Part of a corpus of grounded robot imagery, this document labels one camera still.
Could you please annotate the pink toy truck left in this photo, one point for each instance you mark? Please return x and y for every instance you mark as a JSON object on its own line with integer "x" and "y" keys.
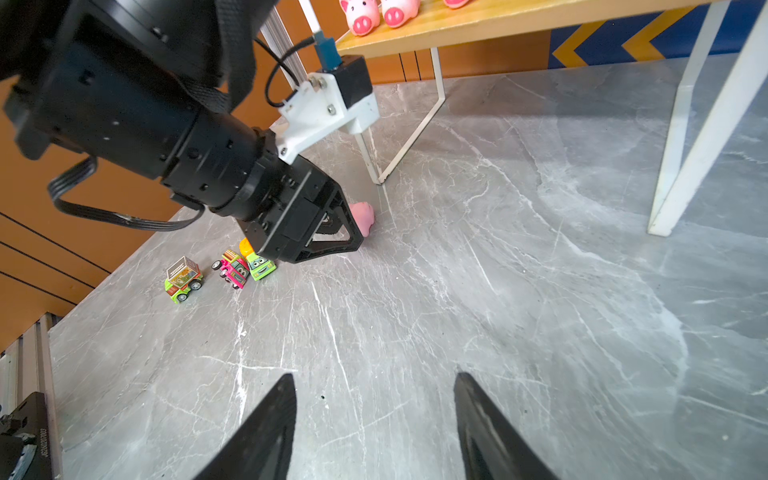
{"x": 232, "y": 268}

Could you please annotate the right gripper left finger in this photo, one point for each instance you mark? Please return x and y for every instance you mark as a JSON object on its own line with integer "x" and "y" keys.
{"x": 261, "y": 448}

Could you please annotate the white frame wooden shelf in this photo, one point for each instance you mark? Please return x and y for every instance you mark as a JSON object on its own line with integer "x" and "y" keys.
{"x": 583, "y": 101}

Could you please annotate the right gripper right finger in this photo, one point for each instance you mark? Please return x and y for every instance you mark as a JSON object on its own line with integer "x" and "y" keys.
{"x": 491, "y": 447}

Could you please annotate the orange green mixer truck toy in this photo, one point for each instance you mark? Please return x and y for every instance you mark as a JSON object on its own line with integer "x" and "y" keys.
{"x": 259, "y": 267}

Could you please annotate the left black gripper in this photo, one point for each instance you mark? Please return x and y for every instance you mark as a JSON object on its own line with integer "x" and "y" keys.
{"x": 291, "y": 212}

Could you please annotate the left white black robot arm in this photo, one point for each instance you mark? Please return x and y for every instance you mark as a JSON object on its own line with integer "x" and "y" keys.
{"x": 152, "y": 86}

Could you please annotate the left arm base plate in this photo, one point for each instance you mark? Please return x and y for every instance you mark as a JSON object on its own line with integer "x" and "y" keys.
{"x": 25, "y": 441}

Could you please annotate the pink pig toy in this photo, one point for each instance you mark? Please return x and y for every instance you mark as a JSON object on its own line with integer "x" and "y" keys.
{"x": 455, "y": 4}
{"x": 364, "y": 216}
{"x": 398, "y": 12}
{"x": 362, "y": 16}

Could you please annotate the green beige toy truck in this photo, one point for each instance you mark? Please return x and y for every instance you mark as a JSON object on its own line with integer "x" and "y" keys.
{"x": 183, "y": 277}

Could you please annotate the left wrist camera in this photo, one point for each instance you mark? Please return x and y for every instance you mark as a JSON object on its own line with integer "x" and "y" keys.
{"x": 339, "y": 96}

